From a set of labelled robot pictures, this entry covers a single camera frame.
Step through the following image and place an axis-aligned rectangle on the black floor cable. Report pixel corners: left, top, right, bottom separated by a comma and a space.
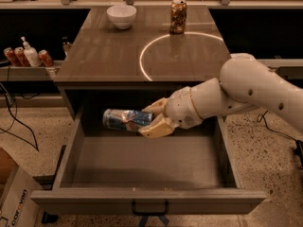
0, 82, 41, 152
256, 110, 303, 166

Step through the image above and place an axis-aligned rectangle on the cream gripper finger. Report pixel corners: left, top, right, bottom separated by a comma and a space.
143, 97, 168, 115
138, 113, 179, 138

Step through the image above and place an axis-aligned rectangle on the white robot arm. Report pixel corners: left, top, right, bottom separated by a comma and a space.
139, 53, 303, 138

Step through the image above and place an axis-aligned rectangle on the red can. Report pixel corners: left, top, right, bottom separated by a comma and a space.
38, 49, 54, 67
14, 47, 30, 67
4, 47, 21, 66

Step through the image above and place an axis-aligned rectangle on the grey low shelf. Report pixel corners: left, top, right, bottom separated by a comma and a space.
0, 61, 62, 81

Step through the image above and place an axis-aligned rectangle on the black drawer handle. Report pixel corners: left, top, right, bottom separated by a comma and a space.
132, 201, 169, 217

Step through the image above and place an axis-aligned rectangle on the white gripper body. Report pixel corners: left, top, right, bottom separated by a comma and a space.
165, 87, 203, 129

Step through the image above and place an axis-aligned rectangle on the red can far left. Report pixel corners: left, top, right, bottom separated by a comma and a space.
4, 47, 21, 66

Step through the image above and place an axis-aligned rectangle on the red can right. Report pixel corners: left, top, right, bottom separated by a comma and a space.
38, 49, 54, 67

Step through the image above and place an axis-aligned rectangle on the black floor cable right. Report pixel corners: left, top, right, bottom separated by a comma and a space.
256, 110, 303, 166

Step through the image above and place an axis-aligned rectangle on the cardboard box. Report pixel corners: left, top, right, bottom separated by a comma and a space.
0, 148, 42, 227

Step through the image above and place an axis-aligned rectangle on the blue silver redbull can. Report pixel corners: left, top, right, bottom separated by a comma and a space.
102, 109, 152, 131

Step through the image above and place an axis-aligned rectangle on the gold soda can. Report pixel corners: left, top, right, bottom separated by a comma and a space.
169, 0, 187, 34

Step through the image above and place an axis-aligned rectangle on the white soap dispenser bottle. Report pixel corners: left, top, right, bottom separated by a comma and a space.
21, 37, 42, 67

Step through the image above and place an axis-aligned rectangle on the open grey top drawer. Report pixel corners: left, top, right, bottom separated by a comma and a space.
31, 92, 266, 215

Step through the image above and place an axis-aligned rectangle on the black floor cable left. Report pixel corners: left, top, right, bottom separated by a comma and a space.
0, 82, 41, 152

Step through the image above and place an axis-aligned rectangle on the white ceramic bowl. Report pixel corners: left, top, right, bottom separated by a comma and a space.
107, 5, 136, 29

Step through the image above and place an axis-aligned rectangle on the grey wooden cabinet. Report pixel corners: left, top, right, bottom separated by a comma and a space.
54, 5, 230, 115

